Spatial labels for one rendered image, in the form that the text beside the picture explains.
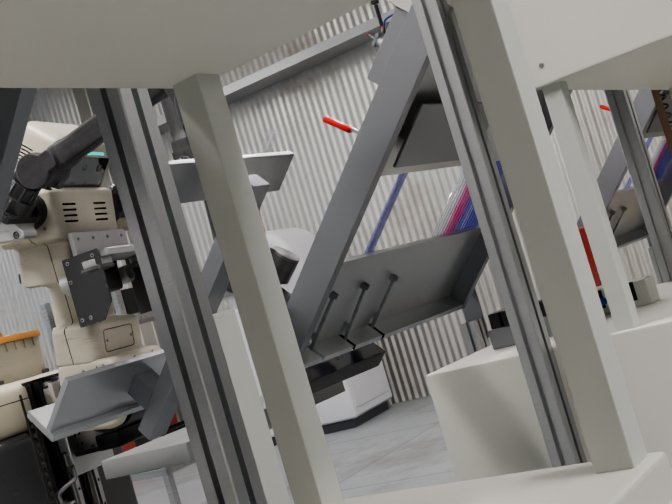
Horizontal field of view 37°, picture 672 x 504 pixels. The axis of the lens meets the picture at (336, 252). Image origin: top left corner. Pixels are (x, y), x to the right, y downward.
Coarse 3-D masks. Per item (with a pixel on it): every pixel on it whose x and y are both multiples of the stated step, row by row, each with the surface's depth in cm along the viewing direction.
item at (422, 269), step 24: (432, 240) 215; (456, 240) 226; (360, 264) 194; (384, 264) 203; (408, 264) 212; (432, 264) 223; (456, 264) 235; (336, 288) 191; (360, 288) 200; (384, 288) 209; (408, 288) 219; (432, 288) 231; (336, 312) 197; (360, 312) 206; (384, 312) 216
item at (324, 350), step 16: (432, 304) 234; (448, 304) 238; (384, 320) 217; (400, 320) 220; (416, 320) 223; (336, 336) 203; (352, 336) 205; (368, 336) 208; (384, 336) 212; (304, 352) 192; (320, 352) 195; (336, 352) 197
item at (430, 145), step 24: (456, 24) 172; (432, 72) 175; (432, 96) 180; (408, 120) 178; (432, 120) 176; (408, 144) 174; (432, 144) 181; (384, 168) 180; (408, 168) 188; (432, 168) 196
